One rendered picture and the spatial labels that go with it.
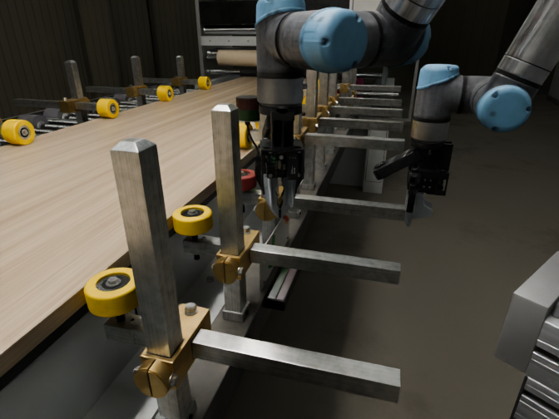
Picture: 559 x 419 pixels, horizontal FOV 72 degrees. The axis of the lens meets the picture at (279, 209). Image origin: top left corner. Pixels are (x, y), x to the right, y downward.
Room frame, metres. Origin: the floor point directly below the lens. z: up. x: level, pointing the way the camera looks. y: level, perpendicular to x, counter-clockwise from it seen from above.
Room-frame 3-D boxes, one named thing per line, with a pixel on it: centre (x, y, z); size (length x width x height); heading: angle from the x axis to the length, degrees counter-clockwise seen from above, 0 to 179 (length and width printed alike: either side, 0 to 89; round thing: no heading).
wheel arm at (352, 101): (1.86, -0.38, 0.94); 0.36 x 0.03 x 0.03; 74
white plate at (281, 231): (0.85, 0.01, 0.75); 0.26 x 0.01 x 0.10; 164
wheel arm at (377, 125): (1.39, -0.18, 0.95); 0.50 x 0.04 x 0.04; 74
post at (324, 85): (1.61, -0.18, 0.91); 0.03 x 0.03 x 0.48; 74
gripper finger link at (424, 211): (0.82, -0.32, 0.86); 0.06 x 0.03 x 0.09; 74
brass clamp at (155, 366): (0.43, 0.15, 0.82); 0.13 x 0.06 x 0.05; 164
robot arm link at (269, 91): (0.65, 0.00, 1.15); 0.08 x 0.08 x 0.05
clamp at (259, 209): (0.91, 0.02, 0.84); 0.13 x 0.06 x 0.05; 164
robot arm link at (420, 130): (0.84, -0.33, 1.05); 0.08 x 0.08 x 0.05
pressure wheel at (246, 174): (0.95, 0.10, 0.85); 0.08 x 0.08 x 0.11
